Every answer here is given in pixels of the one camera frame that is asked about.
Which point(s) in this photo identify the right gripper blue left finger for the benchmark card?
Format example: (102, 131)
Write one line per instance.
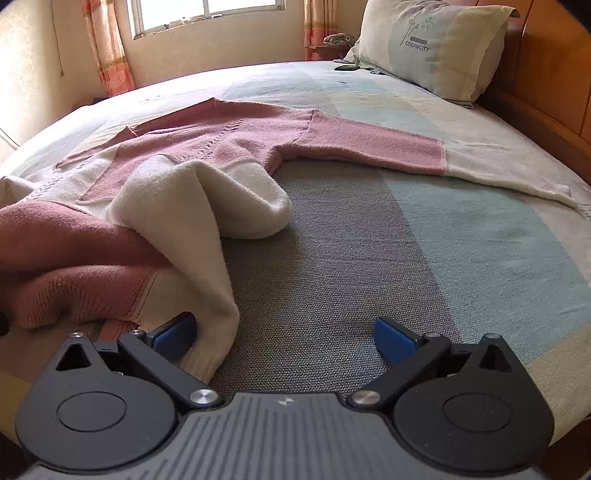
(153, 355)

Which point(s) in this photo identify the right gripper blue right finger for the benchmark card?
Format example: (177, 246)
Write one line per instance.
(411, 357)

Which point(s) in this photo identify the pink and white knit sweater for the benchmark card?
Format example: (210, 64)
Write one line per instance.
(130, 231)

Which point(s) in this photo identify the pastel patchwork bed sheet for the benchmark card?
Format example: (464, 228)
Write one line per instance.
(434, 253)

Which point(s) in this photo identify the small dark remote on bed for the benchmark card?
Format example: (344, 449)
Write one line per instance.
(347, 67)

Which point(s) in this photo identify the wooden headboard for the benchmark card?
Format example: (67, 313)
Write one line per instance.
(542, 84)

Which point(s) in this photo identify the pastel patchwork pillow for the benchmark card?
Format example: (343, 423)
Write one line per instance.
(450, 50)

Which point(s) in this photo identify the wooden nightstand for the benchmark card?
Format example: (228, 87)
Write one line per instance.
(322, 52)

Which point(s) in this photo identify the cluttered items on nightstand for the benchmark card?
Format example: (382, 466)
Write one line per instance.
(341, 40)

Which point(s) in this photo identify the left orange plaid curtain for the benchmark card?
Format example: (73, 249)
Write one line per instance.
(106, 45)

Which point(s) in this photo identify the orange plaid curtain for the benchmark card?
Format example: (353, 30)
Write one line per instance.
(106, 45)
(320, 20)

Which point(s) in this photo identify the right orange plaid curtain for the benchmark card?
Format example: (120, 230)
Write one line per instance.
(320, 20)

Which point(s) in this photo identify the window with white frame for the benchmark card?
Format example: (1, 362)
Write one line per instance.
(153, 16)

